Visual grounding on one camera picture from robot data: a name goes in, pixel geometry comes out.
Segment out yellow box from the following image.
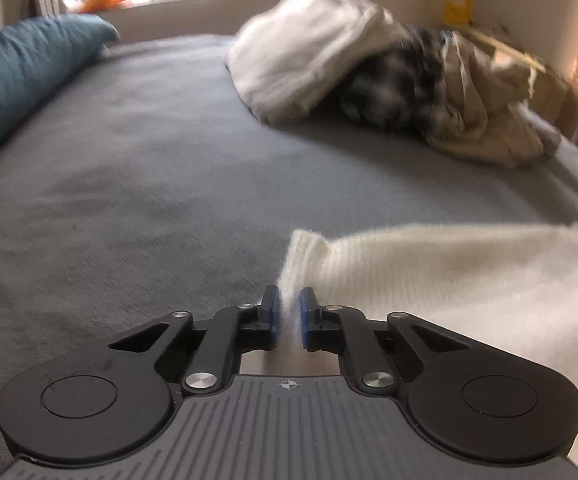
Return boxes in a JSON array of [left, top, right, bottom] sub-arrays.
[[442, 0, 476, 27]]

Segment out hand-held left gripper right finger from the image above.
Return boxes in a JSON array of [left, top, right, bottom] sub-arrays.
[[299, 287, 472, 396]]

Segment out cream knit sweater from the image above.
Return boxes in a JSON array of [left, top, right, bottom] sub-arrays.
[[239, 223, 578, 463]]

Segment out white folded garment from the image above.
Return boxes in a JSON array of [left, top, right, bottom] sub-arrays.
[[226, 0, 406, 126]]

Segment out teal pillow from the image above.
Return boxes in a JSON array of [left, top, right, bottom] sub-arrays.
[[0, 16, 121, 172]]

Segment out dark plaid shirt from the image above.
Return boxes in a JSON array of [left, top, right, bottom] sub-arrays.
[[340, 26, 454, 130]]

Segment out wooden desk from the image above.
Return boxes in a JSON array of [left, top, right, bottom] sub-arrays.
[[461, 24, 578, 132]]

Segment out beige pants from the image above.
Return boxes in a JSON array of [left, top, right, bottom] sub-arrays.
[[425, 31, 563, 168]]

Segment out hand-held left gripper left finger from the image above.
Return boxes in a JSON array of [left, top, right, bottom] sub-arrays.
[[109, 285, 280, 396]]

